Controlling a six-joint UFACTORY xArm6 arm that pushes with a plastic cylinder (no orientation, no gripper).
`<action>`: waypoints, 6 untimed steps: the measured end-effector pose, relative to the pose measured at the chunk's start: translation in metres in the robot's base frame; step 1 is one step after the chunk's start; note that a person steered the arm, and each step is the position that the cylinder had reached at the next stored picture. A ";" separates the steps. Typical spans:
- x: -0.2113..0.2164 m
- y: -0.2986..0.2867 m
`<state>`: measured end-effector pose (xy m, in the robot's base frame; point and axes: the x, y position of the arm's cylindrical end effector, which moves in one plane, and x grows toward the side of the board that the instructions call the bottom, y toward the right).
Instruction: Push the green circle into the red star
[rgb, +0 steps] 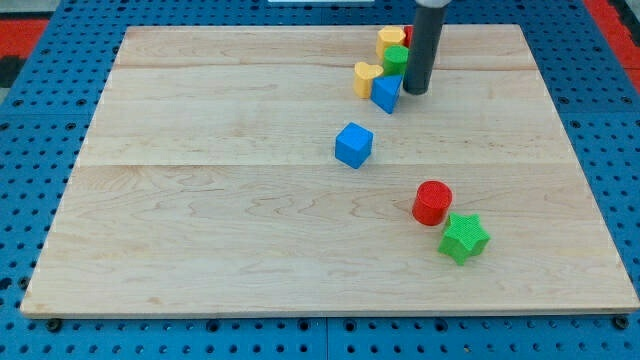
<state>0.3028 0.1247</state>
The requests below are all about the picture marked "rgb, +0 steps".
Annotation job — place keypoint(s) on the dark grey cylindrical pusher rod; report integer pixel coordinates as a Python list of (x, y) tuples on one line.
[(427, 27)]

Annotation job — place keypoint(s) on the green cylinder block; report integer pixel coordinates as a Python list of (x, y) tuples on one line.
[(395, 60)]

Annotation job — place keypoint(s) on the red star block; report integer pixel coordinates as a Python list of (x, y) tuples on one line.
[(408, 31)]

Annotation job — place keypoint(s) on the green star block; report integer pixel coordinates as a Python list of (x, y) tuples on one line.
[(463, 236)]

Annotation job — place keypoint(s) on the yellow hexagon block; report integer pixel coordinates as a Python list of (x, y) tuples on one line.
[(388, 36)]

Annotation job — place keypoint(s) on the blue triangle block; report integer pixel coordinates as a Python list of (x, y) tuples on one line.
[(385, 92)]

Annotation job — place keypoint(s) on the yellow heart block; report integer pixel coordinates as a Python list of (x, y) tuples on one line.
[(364, 74)]

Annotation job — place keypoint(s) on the blue cube block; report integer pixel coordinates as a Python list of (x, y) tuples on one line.
[(353, 145)]

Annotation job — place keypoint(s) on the red cylinder block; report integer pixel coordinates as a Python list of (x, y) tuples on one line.
[(432, 201)]

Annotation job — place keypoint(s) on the light wooden board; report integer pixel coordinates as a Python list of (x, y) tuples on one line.
[(207, 186)]

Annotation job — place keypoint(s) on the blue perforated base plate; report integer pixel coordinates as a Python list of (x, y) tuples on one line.
[(47, 112)]

